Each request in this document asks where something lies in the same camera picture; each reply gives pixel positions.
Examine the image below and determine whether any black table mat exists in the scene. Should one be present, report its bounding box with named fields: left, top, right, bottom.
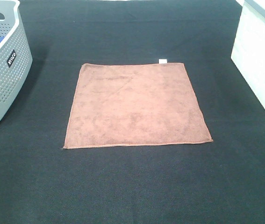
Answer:
left=0, top=0, right=265, bottom=224

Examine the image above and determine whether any grey perforated laundry basket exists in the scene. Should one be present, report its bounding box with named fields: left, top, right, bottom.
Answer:
left=0, top=0, right=33, bottom=121

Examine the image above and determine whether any brown microfiber towel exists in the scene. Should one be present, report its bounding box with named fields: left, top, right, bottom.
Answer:
left=64, top=63, right=212, bottom=149

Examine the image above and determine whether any white plastic storage bin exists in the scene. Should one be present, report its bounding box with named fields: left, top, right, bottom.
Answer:
left=231, top=0, right=265, bottom=109

